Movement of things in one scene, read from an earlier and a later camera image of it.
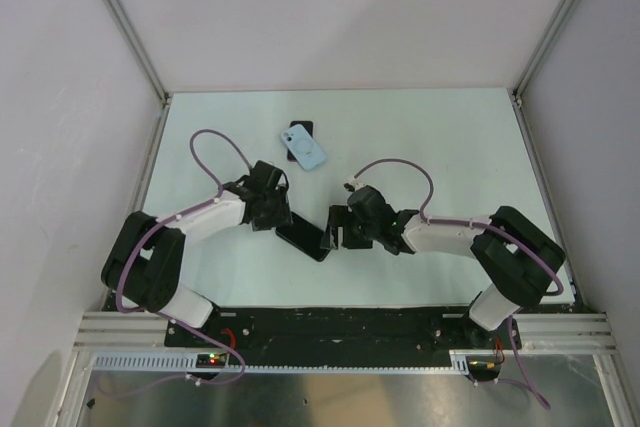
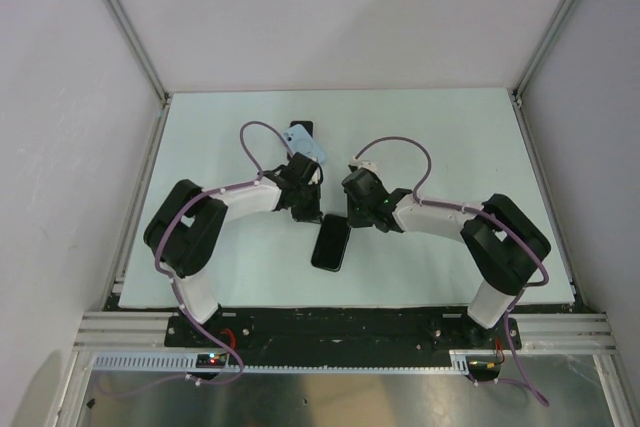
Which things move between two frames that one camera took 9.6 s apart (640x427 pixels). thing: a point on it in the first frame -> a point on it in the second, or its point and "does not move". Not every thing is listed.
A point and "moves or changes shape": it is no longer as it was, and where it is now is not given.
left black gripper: (282, 214) -> (313, 215)
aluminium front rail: (535, 332) does not move
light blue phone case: (303, 146) does not move
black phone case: (305, 236) moves or changes shape
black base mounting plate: (348, 335) does not move
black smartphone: (304, 236) moves or changes shape
